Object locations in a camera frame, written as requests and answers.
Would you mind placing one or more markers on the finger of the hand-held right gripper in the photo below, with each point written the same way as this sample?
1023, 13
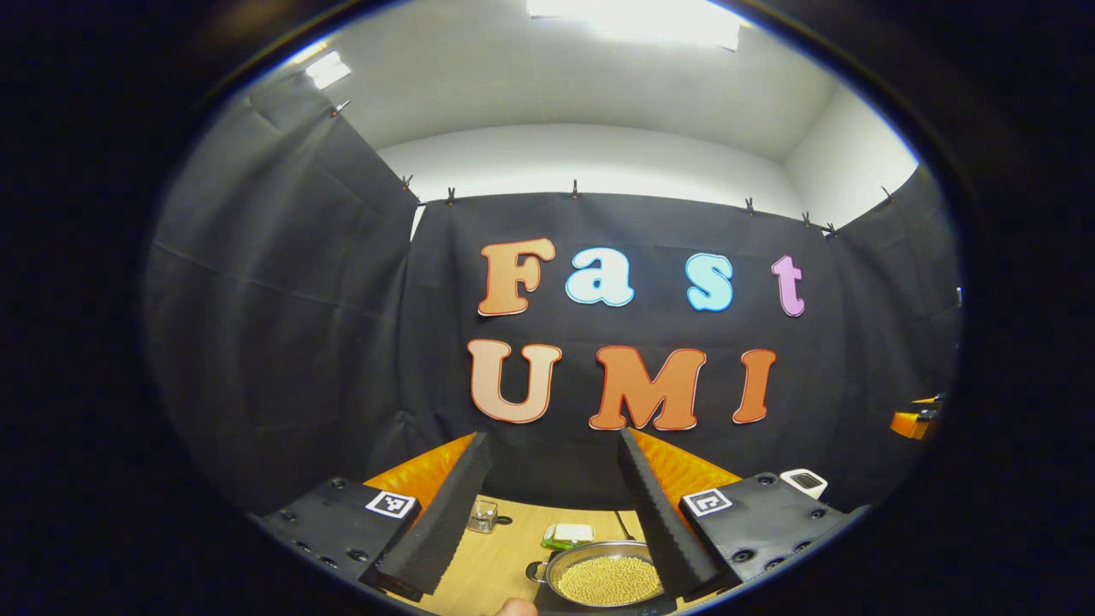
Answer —
908, 424

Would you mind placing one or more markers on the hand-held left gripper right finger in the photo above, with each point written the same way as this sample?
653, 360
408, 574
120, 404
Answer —
663, 522

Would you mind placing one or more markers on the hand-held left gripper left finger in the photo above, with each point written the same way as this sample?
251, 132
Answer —
445, 522

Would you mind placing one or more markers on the pile of yellow soybeans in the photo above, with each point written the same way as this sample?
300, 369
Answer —
607, 582

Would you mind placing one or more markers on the stainless steel pot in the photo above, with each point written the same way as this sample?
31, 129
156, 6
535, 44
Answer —
565, 560

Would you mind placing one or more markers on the black induction cooktop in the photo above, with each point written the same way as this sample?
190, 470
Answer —
544, 604

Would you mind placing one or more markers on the small clear glass cup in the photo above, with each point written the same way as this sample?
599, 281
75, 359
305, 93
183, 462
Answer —
483, 518

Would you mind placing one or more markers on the sandwich with lettuce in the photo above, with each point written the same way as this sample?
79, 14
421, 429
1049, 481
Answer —
571, 533

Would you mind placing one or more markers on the white toaster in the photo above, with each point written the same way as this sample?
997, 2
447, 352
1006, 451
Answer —
804, 481

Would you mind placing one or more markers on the black backdrop cloth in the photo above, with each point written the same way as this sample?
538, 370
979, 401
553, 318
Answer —
342, 359

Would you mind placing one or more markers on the row of black clips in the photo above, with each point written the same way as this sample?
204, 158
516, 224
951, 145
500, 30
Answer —
575, 190

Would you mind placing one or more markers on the small ceiling light panel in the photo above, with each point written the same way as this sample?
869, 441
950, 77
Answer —
328, 70

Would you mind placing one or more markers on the large ceiling light panel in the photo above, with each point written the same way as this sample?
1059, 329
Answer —
650, 19

